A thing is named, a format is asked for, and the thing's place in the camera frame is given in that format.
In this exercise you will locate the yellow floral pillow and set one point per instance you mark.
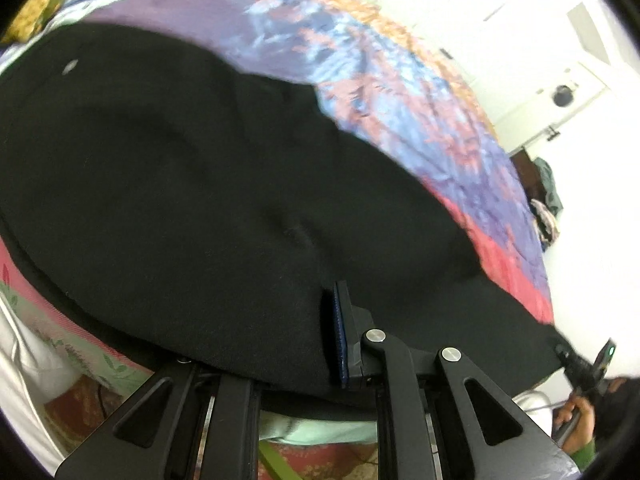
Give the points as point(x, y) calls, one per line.
point(40, 0)

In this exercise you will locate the white cloth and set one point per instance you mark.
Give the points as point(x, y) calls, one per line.
point(30, 365)

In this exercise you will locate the pink floral bed sheet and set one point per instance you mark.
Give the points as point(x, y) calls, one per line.
point(100, 355)

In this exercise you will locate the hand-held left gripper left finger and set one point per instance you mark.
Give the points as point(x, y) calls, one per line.
point(235, 415)

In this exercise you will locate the person's right hand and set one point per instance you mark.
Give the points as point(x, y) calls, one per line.
point(580, 422)

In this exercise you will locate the black door knob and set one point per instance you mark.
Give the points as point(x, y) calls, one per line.
point(562, 95)

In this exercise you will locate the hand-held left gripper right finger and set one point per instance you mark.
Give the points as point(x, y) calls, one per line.
point(341, 340)

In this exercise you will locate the pile of clothes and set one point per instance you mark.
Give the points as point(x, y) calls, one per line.
point(546, 200)

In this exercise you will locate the black pants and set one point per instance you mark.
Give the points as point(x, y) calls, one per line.
point(200, 185)

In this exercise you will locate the white door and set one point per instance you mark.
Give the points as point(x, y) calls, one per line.
point(575, 60)

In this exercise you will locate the colourful printed blanket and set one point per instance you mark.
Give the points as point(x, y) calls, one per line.
point(400, 85)

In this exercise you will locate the person's right forearm green sleeve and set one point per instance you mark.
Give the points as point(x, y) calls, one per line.
point(586, 457)

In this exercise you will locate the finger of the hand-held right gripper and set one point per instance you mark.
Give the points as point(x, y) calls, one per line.
point(566, 355)

